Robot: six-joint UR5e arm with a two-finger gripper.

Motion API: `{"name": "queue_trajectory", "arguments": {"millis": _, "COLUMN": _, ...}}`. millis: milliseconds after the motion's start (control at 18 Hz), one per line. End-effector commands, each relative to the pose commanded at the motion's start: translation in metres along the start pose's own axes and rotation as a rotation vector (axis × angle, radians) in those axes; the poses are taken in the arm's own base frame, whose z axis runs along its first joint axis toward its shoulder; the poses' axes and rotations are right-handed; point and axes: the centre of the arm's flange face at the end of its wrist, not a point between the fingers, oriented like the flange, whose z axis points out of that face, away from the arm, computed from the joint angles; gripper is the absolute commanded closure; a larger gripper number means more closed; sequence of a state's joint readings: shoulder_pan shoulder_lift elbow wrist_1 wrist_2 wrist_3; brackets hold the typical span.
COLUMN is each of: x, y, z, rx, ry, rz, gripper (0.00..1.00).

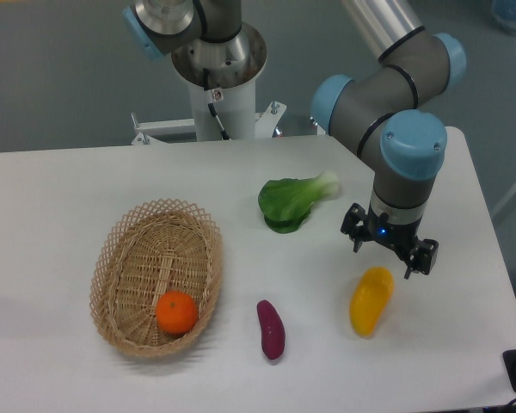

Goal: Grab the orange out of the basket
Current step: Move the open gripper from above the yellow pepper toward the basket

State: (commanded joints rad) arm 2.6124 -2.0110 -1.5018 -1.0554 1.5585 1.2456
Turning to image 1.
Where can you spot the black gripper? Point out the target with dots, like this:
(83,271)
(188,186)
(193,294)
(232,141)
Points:
(419,254)

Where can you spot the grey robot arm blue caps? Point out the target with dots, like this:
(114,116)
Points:
(378,119)

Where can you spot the woven wicker basket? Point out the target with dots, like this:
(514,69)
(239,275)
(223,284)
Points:
(157,247)

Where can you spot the yellow mango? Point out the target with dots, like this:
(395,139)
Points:
(370,298)

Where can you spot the green bok choy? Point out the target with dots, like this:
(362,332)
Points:
(286,203)

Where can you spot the purple sweet potato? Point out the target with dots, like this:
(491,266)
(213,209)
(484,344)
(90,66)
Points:
(273,335)

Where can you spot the orange fruit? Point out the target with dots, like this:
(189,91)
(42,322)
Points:
(176,313)

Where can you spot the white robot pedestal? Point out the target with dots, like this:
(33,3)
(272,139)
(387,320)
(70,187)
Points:
(220,80)

